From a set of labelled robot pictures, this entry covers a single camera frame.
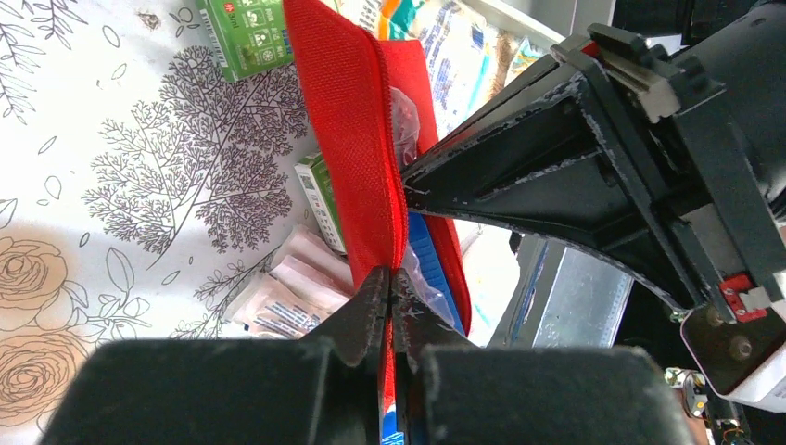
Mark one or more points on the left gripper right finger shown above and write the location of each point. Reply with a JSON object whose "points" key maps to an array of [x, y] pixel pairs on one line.
{"points": [[449, 391]]}

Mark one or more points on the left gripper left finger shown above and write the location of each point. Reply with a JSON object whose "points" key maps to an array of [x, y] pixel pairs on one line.
{"points": [[325, 388]]}

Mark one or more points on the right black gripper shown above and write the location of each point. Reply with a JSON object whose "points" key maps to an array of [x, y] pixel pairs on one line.
{"points": [[670, 167]]}

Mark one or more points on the red first aid pouch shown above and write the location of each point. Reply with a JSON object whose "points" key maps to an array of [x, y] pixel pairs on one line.
{"points": [[347, 78]]}

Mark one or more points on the grey plastic divider tray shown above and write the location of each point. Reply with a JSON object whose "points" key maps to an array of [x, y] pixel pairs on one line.
{"points": [[564, 299]]}

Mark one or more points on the green small box lower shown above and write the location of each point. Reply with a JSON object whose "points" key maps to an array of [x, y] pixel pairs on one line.
{"points": [[315, 181]]}

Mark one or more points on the green small box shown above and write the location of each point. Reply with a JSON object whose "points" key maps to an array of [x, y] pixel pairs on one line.
{"points": [[315, 181], [248, 36]]}

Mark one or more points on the floral table mat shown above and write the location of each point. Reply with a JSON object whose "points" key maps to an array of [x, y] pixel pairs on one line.
{"points": [[139, 189]]}

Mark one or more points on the green small box upper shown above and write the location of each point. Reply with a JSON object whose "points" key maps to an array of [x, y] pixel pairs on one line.
{"points": [[248, 36]]}

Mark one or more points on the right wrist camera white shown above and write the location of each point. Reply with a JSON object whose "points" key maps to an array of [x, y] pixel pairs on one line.
{"points": [[742, 362]]}

